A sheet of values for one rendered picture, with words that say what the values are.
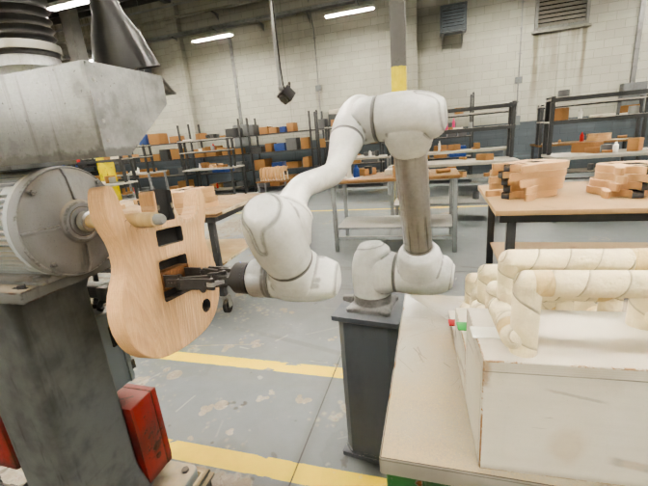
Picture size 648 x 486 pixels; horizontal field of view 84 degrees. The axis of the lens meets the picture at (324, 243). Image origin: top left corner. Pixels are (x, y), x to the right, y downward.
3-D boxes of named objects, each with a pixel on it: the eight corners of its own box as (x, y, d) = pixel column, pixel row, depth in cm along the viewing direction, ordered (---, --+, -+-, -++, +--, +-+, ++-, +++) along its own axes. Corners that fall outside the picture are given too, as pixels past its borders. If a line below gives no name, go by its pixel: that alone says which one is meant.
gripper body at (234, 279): (244, 299, 81) (208, 297, 83) (260, 288, 89) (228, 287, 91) (241, 266, 80) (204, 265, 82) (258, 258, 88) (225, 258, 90)
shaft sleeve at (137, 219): (96, 214, 84) (97, 228, 84) (84, 213, 81) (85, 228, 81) (161, 212, 79) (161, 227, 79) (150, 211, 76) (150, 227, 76)
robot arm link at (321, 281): (286, 270, 90) (267, 238, 79) (347, 270, 85) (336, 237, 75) (277, 310, 83) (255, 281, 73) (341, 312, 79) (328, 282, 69)
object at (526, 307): (512, 357, 45) (517, 288, 43) (505, 343, 48) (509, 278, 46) (540, 359, 44) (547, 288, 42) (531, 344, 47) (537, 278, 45)
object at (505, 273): (498, 325, 53) (500, 264, 50) (493, 314, 56) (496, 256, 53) (522, 325, 52) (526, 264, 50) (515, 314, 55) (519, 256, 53)
